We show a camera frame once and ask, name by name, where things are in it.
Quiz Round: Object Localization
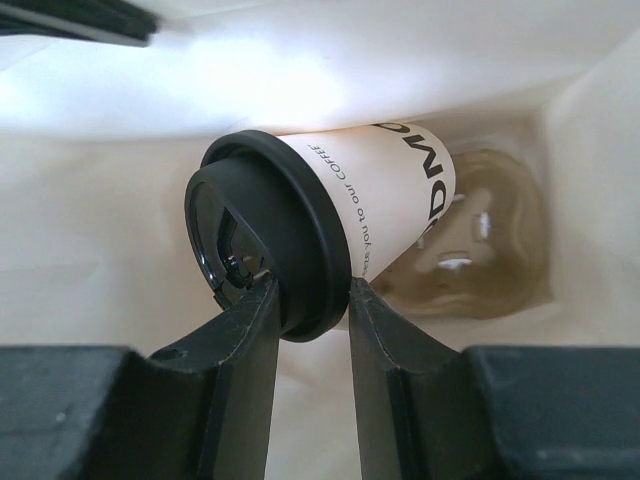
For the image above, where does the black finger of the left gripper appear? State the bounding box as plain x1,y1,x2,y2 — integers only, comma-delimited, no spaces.
1,0,160,47

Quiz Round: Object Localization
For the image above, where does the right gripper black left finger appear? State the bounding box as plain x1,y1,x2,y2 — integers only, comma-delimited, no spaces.
1,276,279,479

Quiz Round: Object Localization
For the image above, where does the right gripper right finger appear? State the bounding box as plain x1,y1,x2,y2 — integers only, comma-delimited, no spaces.
349,279,639,479

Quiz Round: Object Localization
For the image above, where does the brown paper bag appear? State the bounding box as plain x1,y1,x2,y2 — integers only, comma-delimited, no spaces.
1,1,639,479

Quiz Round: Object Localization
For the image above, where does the beige pulp cup carrier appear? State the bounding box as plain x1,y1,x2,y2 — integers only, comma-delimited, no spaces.
372,149,549,320

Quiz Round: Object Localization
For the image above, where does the black lid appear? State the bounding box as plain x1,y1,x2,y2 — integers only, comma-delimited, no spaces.
184,130,352,342

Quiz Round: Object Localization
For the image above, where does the white paper cup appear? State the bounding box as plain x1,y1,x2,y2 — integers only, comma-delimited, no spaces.
282,123,456,281

